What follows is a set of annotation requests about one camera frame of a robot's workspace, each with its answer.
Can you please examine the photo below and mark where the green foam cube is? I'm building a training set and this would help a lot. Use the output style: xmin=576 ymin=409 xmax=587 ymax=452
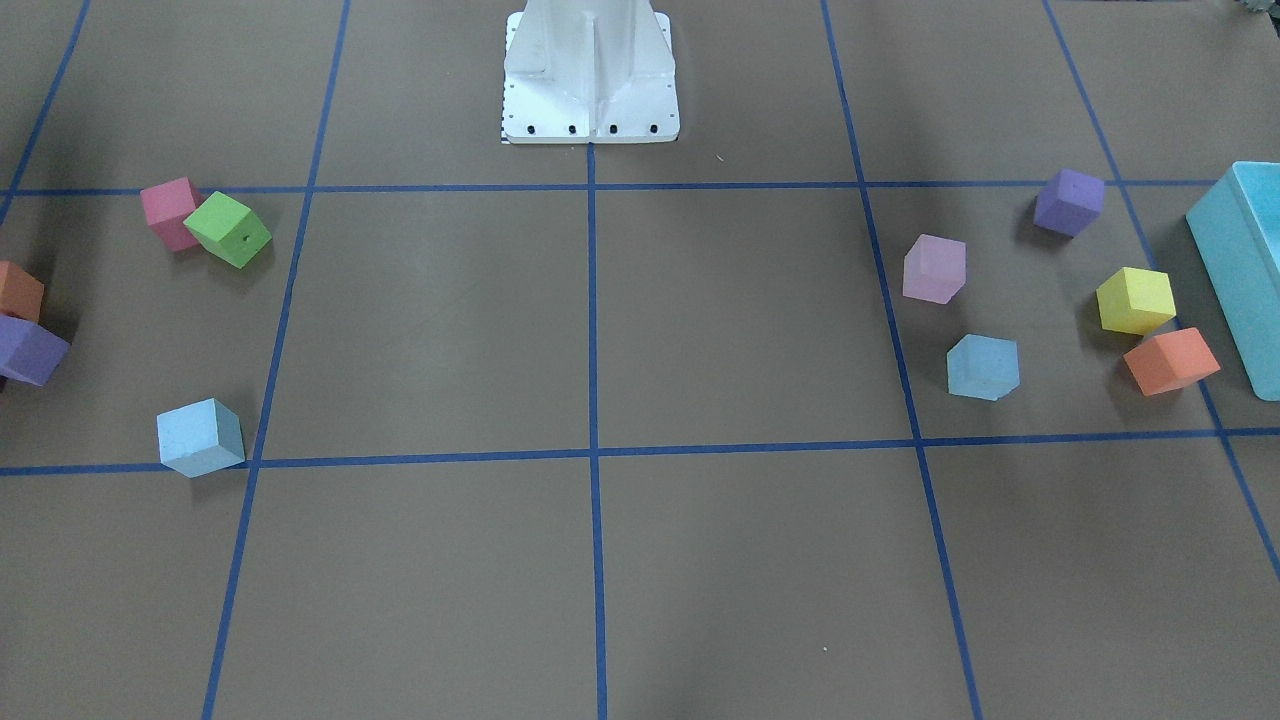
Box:
xmin=183 ymin=191 xmax=273 ymax=269

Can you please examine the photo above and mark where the teal plastic bin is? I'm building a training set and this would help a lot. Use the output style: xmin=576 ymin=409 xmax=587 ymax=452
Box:
xmin=1187 ymin=161 xmax=1279 ymax=401

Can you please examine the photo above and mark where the light pink foam cube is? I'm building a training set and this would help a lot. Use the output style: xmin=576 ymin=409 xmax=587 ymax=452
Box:
xmin=902 ymin=234 xmax=966 ymax=305

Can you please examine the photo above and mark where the orange foam cube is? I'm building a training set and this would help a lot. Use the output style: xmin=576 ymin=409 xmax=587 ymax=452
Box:
xmin=0 ymin=260 xmax=45 ymax=323
xmin=1123 ymin=327 xmax=1221 ymax=397

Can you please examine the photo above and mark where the purple foam cube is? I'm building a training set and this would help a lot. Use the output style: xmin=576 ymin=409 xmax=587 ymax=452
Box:
xmin=1033 ymin=168 xmax=1106 ymax=238
xmin=1 ymin=315 xmax=70 ymax=387

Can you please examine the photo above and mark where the light blue foam cube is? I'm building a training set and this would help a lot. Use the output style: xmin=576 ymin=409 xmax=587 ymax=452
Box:
xmin=155 ymin=398 xmax=246 ymax=478
xmin=946 ymin=334 xmax=1021 ymax=401

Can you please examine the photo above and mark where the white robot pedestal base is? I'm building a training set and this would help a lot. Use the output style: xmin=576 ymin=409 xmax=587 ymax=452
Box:
xmin=500 ymin=1 xmax=681 ymax=145

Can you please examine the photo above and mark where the yellow foam cube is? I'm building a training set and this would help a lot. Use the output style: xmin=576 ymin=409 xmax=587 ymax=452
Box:
xmin=1094 ymin=266 xmax=1178 ymax=336

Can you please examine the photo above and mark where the red-pink foam cube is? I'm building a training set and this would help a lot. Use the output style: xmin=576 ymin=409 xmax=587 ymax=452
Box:
xmin=140 ymin=177 xmax=205 ymax=252

